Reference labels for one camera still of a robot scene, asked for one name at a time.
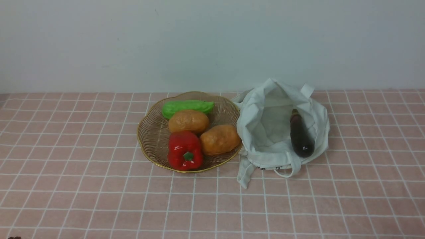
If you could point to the dark purple eggplant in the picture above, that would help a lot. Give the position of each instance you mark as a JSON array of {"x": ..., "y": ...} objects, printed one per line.
[{"x": 301, "y": 142}]

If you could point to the white cloth bag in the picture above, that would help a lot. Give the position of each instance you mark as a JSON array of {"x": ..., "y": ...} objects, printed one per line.
[{"x": 264, "y": 128}]

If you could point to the green cucumber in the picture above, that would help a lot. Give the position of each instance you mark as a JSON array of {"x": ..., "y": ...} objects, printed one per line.
[{"x": 171, "y": 107}]

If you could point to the brown potato right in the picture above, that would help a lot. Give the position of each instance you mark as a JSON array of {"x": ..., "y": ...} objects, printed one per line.
[{"x": 219, "y": 139}]

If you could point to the brown potato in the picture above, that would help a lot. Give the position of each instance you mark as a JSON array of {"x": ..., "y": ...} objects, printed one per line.
[
  {"x": 189, "y": 120},
  {"x": 219, "y": 139}
]

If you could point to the brown potato upper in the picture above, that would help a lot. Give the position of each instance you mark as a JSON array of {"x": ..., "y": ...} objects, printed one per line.
[{"x": 189, "y": 120}]

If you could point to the red bell pepper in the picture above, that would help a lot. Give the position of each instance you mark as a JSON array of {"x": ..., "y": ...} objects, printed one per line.
[{"x": 185, "y": 151}]

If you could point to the gold wire basket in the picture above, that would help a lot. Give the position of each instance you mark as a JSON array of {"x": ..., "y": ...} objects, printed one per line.
[{"x": 153, "y": 132}]

